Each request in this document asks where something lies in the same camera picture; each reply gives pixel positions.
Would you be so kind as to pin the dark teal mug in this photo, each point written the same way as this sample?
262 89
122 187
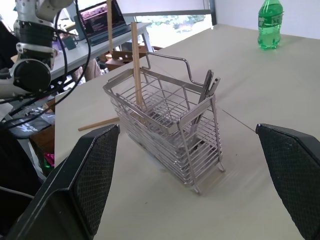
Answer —
70 43

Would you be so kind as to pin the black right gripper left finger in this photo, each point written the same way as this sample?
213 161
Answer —
62 207

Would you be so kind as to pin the grey metal frame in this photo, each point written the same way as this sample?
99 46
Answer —
170 12

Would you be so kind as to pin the metal spoon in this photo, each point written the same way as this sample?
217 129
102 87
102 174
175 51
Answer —
208 81

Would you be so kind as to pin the green plastic bottle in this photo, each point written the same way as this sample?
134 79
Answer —
270 27

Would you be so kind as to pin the white desk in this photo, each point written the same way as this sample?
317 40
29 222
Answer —
80 53

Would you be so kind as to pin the black printed bag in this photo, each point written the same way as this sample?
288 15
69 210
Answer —
27 127

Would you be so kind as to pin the brown cardboard box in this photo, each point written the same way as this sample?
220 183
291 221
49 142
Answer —
121 61

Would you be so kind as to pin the upright wooden pole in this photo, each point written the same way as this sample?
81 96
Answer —
109 27

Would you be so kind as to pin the open laptop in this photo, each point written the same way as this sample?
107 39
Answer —
103 22

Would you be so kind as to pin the metal cutlery piece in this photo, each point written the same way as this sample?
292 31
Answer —
215 84

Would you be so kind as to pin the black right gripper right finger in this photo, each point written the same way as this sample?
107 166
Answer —
297 170

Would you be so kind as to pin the wooden chopstick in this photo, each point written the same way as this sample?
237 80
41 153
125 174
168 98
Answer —
97 124
136 62

